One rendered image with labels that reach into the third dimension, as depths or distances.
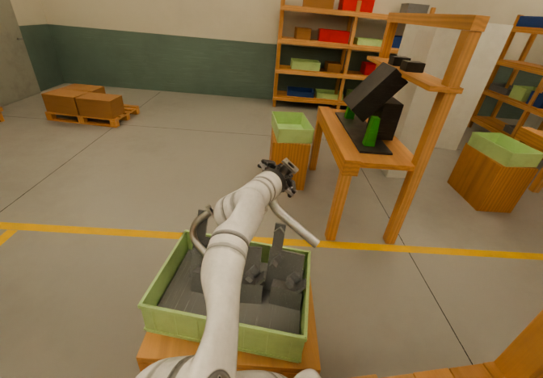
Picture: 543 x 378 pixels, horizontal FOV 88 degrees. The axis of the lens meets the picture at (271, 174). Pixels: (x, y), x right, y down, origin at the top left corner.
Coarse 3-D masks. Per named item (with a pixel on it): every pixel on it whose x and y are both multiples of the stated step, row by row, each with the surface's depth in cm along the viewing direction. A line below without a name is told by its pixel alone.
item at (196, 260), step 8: (200, 224) 122; (200, 232) 122; (200, 240) 123; (208, 240) 122; (192, 248) 124; (192, 256) 124; (200, 256) 124; (192, 264) 125; (200, 264) 124; (192, 272) 119; (192, 280) 119; (200, 280) 119; (192, 288) 120; (200, 288) 119
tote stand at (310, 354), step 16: (160, 336) 109; (144, 352) 103; (160, 352) 104; (176, 352) 104; (192, 352) 105; (240, 352) 106; (304, 352) 108; (144, 368) 105; (240, 368) 104; (256, 368) 103; (272, 368) 103; (288, 368) 103; (304, 368) 103; (320, 368) 103
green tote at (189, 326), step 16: (176, 256) 128; (160, 272) 114; (304, 272) 137; (160, 288) 115; (144, 304) 101; (304, 304) 112; (144, 320) 106; (160, 320) 104; (176, 320) 102; (192, 320) 101; (304, 320) 103; (176, 336) 107; (192, 336) 106; (240, 336) 101; (256, 336) 100; (272, 336) 98; (288, 336) 96; (304, 336) 96; (256, 352) 104; (272, 352) 103; (288, 352) 101
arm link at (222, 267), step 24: (216, 240) 46; (240, 240) 47; (216, 264) 42; (240, 264) 44; (216, 288) 39; (240, 288) 43; (216, 312) 36; (216, 336) 34; (192, 360) 31; (216, 360) 32
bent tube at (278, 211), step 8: (288, 160) 86; (288, 168) 83; (296, 168) 85; (272, 208) 89; (280, 208) 89; (280, 216) 88; (288, 216) 88; (288, 224) 88; (296, 224) 88; (296, 232) 88; (304, 232) 87; (312, 240) 87
